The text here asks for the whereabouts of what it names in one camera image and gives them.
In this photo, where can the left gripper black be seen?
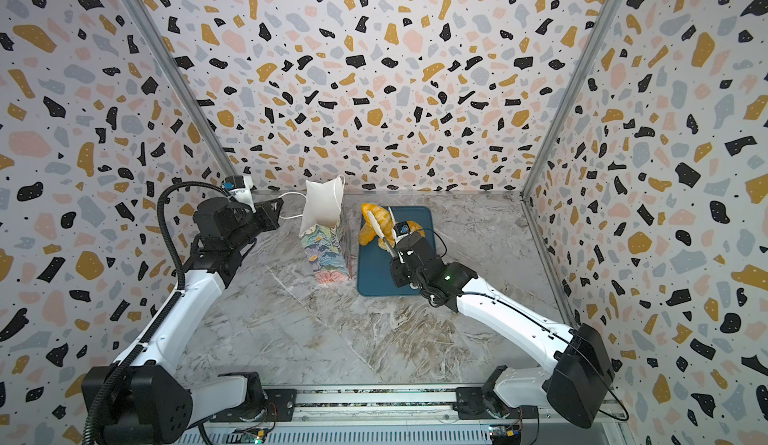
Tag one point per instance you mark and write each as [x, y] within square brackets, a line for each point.
[269, 218]

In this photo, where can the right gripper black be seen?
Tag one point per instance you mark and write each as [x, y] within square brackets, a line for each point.
[402, 247]

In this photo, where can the croissant shaped bread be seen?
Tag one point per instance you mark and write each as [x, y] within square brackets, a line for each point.
[378, 224]

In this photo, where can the floral paper bag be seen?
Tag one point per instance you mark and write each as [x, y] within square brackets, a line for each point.
[323, 233]

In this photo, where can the small oval bread roll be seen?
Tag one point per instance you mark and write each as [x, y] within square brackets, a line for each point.
[366, 235]

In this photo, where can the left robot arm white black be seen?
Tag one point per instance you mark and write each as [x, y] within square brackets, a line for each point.
[138, 399]

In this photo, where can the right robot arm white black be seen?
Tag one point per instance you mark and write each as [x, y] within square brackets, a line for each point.
[573, 375]

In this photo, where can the large oval brown bread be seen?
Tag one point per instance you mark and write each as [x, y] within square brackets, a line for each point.
[415, 227]

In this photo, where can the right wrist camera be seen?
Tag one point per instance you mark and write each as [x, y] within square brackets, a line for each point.
[401, 230]

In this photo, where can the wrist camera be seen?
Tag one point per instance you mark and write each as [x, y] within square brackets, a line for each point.
[401, 230]
[240, 188]

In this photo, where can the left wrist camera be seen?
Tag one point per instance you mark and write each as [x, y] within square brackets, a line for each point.
[240, 188]

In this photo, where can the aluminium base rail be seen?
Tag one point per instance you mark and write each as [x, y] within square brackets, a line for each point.
[397, 414]

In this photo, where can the left corner aluminium post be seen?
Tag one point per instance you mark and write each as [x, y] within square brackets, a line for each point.
[142, 19]

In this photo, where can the corner aluminium post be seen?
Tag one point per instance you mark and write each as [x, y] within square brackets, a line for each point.
[582, 68]
[142, 19]

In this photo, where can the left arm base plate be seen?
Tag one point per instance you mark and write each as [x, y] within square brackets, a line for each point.
[276, 406]

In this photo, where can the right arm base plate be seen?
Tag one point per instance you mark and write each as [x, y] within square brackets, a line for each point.
[472, 404]

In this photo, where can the right corner aluminium post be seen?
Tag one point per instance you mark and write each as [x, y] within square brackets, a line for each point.
[582, 68]

